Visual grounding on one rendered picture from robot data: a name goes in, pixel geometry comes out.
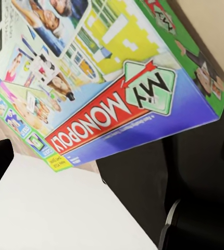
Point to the bed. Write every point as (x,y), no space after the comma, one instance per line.
(204,21)

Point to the board game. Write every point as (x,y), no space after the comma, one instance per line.
(85,79)

